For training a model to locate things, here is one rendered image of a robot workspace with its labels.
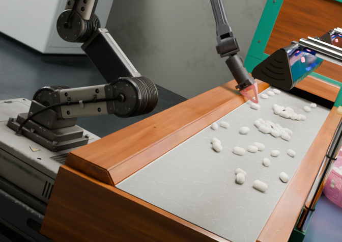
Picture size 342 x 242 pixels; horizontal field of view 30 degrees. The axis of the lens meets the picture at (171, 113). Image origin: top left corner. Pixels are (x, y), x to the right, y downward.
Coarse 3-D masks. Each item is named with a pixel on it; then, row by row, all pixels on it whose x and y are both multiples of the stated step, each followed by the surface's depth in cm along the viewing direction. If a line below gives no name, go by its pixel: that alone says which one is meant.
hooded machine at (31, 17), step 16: (0, 0) 512; (16, 0) 503; (32, 0) 495; (48, 0) 487; (64, 0) 487; (112, 0) 540; (0, 16) 514; (16, 16) 505; (32, 16) 496; (48, 16) 488; (0, 32) 521; (16, 32) 506; (32, 32) 497; (48, 32) 490; (32, 48) 505; (48, 48) 496; (64, 48) 513; (80, 48) 530
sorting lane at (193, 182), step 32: (288, 96) 287; (224, 128) 197; (256, 128) 211; (288, 128) 226; (160, 160) 150; (192, 160) 158; (224, 160) 167; (256, 160) 176; (288, 160) 187; (128, 192) 127; (160, 192) 132; (192, 192) 138; (224, 192) 144; (256, 192) 152; (224, 224) 127; (256, 224) 133
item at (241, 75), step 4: (240, 68) 241; (244, 68) 241; (232, 72) 242; (236, 72) 241; (240, 72) 240; (244, 72) 241; (236, 76) 241; (240, 76) 241; (244, 76) 240; (248, 76) 241; (236, 80) 243; (240, 80) 241; (244, 80) 240; (248, 80) 237; (240, 84) 239; (244, 84) 243; (236, 88) 240
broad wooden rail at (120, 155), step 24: (216, 96) 225; (240, 96) 241; (144, 120) 168; (168, 120) 176; (192, 120) 184; (216, 120) 203; (96, 144) 139; (120, 144) 144; (144, 144) 150; (168, 144) 160; (96, 168) 128; (120, 168) 132
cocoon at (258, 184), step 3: (255, 180) 154; (258, 180) 153; (255, 183) 153; (258, 183) 153; (261, 183) 153; (264, 183) 153; (255, 186) 153; (258, 186) 153; (261, 186) 152; (264, 186) 152; (258, 189) 153; (261, 189) 152; (264, 189) 152
